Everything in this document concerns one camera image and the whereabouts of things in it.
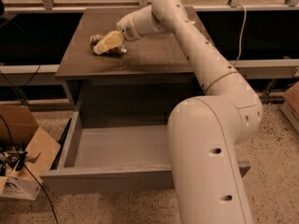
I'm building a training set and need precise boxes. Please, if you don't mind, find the cardboard box at right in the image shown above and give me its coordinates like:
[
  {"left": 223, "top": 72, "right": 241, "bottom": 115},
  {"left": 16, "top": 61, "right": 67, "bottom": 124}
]
[{"left": 281, "top": 81, "right": 299, "bottom": 132}]

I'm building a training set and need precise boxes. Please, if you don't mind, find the grey drawer cabinet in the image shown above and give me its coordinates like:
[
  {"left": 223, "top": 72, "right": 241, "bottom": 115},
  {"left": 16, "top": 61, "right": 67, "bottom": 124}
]
[{"left": 56, "top": 7, "right": 205, "bottom": 129}]

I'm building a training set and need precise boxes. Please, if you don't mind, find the open grey top drawer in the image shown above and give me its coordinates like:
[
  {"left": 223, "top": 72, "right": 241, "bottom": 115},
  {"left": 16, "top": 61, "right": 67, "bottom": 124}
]
[{"left": 39, "top": 81, "right": 252, "bottom": 196}]

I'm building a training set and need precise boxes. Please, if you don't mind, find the white hanging cable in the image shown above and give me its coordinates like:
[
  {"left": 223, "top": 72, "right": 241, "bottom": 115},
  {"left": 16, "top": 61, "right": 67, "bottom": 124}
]
[{"left": 233, "top": 3, "right": 248, "bottom": 67}]

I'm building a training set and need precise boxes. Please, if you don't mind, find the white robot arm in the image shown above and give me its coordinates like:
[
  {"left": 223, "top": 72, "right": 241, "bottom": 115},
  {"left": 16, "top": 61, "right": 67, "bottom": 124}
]
[{"left": 91, "top": 0, "right": 263, "bottom": 224}]

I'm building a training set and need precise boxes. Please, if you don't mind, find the brown cardboard box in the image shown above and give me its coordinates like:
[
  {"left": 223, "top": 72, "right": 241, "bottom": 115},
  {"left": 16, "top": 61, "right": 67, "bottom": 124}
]
[{"left": 0, "top": 105, "right": 60, "bottom": 201}]

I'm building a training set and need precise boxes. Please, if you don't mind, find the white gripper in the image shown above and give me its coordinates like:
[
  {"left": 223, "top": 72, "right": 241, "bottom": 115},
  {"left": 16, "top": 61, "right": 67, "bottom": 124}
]
[{"left": 93, "top": 14, "right": 141, "bottom": 56}]

